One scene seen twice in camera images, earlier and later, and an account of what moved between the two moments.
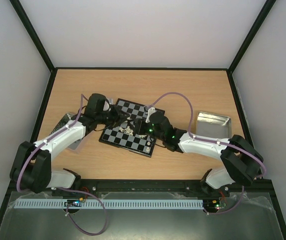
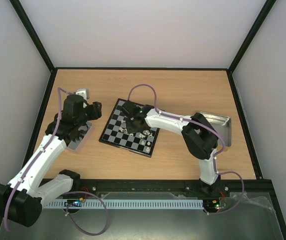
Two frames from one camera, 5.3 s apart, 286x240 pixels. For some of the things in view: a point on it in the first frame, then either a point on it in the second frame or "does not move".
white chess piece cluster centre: (128, 130) does not move
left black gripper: (118, 117) -> (96, 112)
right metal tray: (214, 125) does not move
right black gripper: (137, 125) -> (135, 123)
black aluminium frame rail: (151, 186) does not move
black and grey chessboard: (123, 135) does not move
